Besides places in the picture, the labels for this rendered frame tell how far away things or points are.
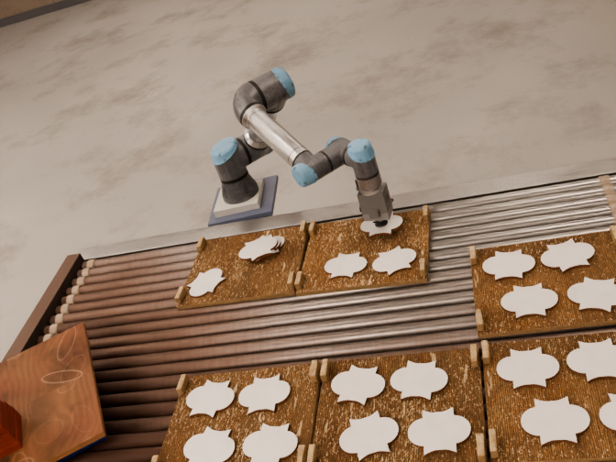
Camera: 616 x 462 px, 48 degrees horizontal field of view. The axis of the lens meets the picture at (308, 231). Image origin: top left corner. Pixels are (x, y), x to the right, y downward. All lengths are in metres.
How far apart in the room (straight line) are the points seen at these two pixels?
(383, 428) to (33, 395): 1.01
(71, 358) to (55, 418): 0.22
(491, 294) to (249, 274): 0.80
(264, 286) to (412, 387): 0.68
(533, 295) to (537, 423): 0.41
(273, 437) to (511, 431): 0.57
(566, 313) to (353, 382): 0.57
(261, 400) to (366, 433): 0.32
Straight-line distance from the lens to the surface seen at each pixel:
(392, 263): 2.13
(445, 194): 2.42
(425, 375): 1.79
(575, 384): 1.75
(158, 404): 2.06
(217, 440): 1.85
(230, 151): 2.69
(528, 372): 1.76
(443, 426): 1.69
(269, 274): 2.27
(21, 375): 2.25
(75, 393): 2.07
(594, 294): 1.93
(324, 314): 2.08
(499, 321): 1.90
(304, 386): 1.88
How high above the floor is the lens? 2.28
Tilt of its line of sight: 34 degrees down
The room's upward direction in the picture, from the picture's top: 20 degrees counter-clockwise
